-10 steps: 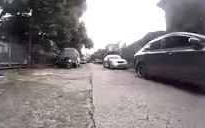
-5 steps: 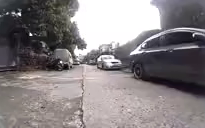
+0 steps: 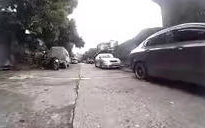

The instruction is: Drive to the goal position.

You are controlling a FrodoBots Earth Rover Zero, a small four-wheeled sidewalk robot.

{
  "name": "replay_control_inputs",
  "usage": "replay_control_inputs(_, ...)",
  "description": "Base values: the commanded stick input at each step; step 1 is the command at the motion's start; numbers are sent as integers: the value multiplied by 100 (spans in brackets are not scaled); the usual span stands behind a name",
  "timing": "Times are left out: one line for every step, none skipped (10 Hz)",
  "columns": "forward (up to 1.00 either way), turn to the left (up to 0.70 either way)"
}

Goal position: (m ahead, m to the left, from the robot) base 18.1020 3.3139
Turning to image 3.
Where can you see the silver car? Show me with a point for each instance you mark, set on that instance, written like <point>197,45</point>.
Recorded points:
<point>107,61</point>

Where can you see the distant buildings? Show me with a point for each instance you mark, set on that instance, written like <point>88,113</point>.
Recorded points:
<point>106,46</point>

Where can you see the vehicle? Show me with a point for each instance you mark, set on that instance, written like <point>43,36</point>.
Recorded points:
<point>74,60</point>

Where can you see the grey concrete road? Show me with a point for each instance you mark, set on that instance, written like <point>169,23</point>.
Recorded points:
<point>106,100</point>

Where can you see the dark hedge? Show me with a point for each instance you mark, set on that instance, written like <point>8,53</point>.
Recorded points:
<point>136,41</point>

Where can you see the grey van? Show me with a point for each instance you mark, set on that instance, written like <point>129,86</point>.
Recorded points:
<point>60,55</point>

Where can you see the dark motorcycle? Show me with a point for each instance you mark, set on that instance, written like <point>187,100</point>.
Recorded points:
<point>51,62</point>

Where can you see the row of trees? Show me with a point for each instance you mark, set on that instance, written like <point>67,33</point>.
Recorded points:
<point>40,23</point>

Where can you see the dark grey car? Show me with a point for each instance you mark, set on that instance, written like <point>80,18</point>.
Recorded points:
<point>176,53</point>

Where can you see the grey building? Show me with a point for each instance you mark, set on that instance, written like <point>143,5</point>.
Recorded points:
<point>186,11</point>

